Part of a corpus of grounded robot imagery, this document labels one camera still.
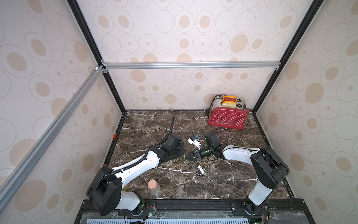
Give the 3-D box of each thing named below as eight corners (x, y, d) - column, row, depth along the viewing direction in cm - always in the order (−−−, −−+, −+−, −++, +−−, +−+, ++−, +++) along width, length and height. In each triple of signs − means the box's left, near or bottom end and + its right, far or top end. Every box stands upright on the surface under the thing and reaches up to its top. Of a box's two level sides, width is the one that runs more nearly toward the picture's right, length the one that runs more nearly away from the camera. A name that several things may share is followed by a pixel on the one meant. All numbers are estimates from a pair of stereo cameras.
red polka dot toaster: (207, 125, 112) (212, 105, 95) (209, 112, 122) (213, 92, 105) (239, 131, 109) (250, 111, 92) (238, 116, 119) (248, 96, 102)
